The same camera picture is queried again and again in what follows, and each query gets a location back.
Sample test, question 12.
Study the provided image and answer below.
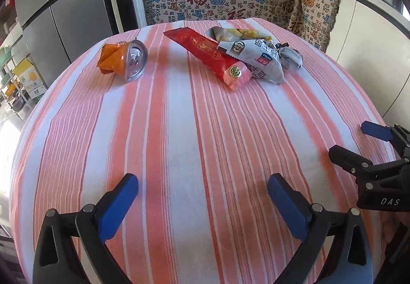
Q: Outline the yellow grey chip bag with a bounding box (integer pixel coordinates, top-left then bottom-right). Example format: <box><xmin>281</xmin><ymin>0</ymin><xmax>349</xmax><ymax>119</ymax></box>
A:
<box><xmin>207</xmin><ymin>27</ymin><xmax>272</xmax><ymax>42</ymax></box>

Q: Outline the white grey snack wrapper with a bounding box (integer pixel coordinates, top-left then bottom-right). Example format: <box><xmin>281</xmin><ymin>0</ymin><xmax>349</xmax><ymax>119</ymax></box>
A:
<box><xmin>218</xmin><ymin>40</ymin><xmax>286</xmax><ymax>84</ymax></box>

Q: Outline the grey refrigerator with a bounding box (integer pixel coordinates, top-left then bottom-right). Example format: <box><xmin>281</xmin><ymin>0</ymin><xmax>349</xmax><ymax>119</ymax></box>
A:
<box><xmin>15</xmin><ymin>0</ymin><xmax>118</xmax><ymax>86</ymax></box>

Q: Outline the pink striped tablecloth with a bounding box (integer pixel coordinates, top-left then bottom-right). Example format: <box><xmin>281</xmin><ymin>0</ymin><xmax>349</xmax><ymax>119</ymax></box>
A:
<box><xmin>10</xmin><ymin>18</ymin><xmax>395</xmax><ymax>283</ymax></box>

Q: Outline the red long snack wrapper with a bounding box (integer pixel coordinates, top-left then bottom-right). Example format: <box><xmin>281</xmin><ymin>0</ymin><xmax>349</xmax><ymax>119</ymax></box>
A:
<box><xmin>164</xmin><ymin>27</ymin><xmax>252</xmax><ymax>91</ymax></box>

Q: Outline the green storage rack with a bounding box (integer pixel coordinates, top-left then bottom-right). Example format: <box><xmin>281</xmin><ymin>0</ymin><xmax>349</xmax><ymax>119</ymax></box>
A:
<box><xmin>1</xmin><ymin>46</ymin><xmax>33</xmax><ymax>121</ymax></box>

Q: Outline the white kitchen counter cabinet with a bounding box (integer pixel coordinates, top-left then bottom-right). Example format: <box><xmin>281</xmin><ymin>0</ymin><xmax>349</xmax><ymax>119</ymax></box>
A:
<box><xmin>326</xmin><ymin>0</ymin><xmax>409</xmax><ymax>127</ymax></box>

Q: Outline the right hand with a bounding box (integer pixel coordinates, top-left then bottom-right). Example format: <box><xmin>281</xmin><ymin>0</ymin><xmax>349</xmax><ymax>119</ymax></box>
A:
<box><xmin>381</xmin><ymin>212</ymin><xmax>410</xmax><ymax>242</ymax></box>

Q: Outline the yellow cardboard box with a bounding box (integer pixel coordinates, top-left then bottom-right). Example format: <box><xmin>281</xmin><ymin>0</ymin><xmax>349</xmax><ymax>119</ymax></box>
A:
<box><xmin>13</xmin><ymin>58</ymin><xmax>47</xmax><ymax>99</ymax></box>

